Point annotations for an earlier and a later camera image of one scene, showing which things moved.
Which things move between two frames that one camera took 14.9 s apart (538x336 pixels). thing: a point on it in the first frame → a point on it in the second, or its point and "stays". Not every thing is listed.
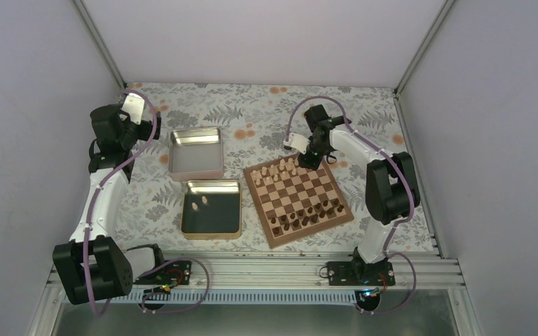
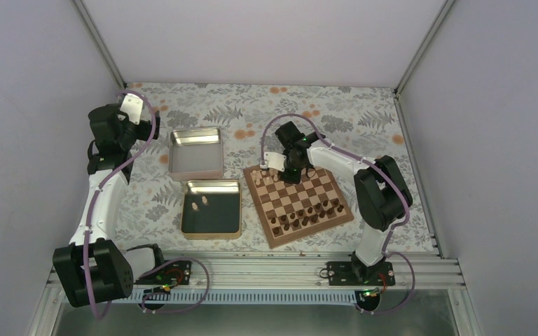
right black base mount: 359,273 stays
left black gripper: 146,134 stays
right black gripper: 309,163 → 294,179
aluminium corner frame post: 99,42 stays
